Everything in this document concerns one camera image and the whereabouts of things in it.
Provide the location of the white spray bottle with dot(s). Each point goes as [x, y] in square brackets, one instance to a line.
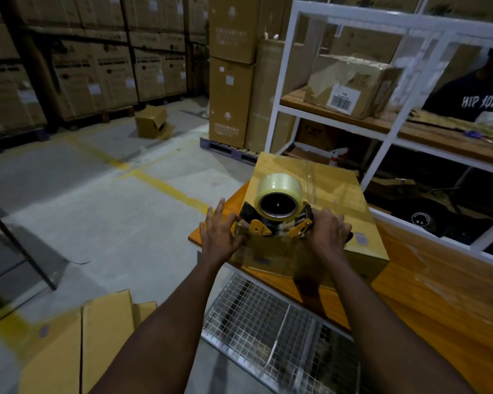
[339, 157]

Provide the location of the person's right hand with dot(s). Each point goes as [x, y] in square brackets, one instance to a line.
[328, 235]

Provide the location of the white metal shelf frame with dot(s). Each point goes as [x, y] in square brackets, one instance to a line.
[282, 77]

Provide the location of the wide brown cardboard box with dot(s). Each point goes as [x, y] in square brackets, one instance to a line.
[234, 28]

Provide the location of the wall of stacked cartons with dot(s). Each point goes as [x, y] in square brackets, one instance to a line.
[86, 69]

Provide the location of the clear packing tape roll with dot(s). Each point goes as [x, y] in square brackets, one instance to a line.
[277, 182]

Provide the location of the person's right forearm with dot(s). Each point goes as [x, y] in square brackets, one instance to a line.
[386, 336]

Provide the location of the yellow cardboard box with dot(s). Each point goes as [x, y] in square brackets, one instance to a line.
[107, 324]
[144, 311]

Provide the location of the blue scissors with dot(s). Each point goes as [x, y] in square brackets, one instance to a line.
[472, 134]

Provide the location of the tall plain cardboard box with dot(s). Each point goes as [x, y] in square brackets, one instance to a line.
[263, 98]

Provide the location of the dark-legged table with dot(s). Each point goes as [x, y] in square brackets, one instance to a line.
[33, 261]

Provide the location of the yellow-brown cardboard box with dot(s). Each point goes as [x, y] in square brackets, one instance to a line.
[337, 188]

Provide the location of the printed brown cardboard box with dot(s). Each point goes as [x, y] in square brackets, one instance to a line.
[312, 133]

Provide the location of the blue pallet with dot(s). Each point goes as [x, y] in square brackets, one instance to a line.
[226, 149]

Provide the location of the flattened cardboard sheet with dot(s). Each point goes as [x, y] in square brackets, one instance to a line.
[435, 120]

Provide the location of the person's left forearm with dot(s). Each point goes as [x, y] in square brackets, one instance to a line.
[160, 344]

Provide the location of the small box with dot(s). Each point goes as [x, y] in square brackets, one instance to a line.
[150, 125]

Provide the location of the taped box with barcode label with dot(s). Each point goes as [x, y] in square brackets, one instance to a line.
[353, 77]

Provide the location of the orange wooden table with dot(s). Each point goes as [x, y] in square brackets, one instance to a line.
[435, 303]

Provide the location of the person's left hand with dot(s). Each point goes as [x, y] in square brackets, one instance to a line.
[222, 242]

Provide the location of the wooden shelf board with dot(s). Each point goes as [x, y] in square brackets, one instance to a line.
[415, 133]

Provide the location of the black round-logo device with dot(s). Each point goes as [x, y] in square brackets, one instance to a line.
[420, 219]

